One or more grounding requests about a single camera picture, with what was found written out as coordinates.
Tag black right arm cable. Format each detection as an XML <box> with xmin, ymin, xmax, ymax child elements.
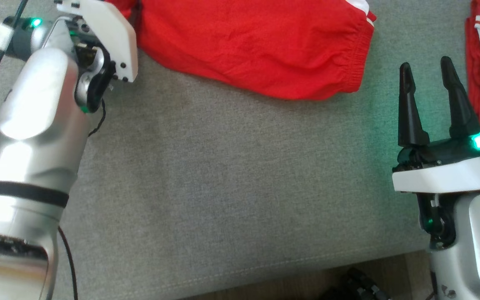
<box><xmin>429</xmin><ymin>271</ymin><xmax>439</xmax><ymax>300</ymax></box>

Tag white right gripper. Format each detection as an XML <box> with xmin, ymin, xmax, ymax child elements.
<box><xmin>392</xmin><ymin>56</ymin><xmax>480</xmax><ymax>195</ymax></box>

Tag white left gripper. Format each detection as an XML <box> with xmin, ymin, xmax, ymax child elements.
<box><xmin>56</xmin><ymin>0</ymin><xmax>142</xmax><ymax>83</ymax></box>

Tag red basketball shorts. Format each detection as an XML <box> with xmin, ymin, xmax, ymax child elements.
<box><xmin>107</xmin><ymin>0</ymin><xmax>377</xmax><ymax>101</ymax></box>

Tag grey fabric sofa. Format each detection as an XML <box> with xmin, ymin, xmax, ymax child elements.
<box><xmin>0</xmin><ymin>0</ymin><xmax>480</xmax><ymax>300</ymax></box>

